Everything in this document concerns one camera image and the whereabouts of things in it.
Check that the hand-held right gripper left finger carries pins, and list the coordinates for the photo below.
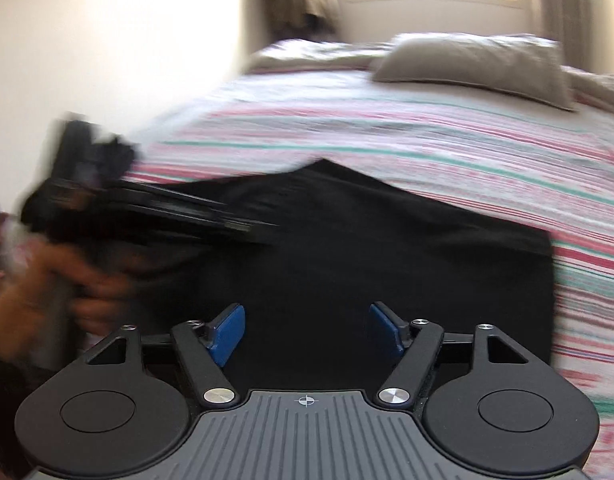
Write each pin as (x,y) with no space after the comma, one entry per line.
(228,332)

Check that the grey duvet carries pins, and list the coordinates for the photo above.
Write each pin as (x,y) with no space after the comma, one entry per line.
(312,55)

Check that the patterned striped bedspread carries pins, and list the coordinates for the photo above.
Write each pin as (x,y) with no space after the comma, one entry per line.
(437,150)

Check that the person's left forearm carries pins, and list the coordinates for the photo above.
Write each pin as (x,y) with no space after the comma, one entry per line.
(27,310)

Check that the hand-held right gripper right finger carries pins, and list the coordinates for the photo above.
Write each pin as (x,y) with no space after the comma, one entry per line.
(384,330)

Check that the black pants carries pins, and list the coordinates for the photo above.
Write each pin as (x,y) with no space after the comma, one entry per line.
(362,270)

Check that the grey pillow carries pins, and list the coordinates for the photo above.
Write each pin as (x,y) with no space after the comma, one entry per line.
(472,65)

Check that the person's left hand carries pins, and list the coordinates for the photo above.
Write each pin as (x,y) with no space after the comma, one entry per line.
(99,297)

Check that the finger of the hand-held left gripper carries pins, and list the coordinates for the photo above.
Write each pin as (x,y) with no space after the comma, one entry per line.
(197,202)
(187,225)

